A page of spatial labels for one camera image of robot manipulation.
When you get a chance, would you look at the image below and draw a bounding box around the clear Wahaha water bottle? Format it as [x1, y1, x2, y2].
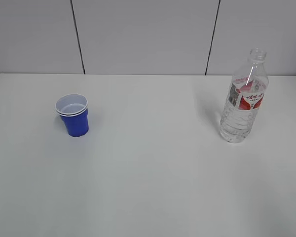
[220, 48, 269, 143]

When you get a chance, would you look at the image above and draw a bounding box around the blue paper cup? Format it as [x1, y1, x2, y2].
[55, 94, 89, 137]

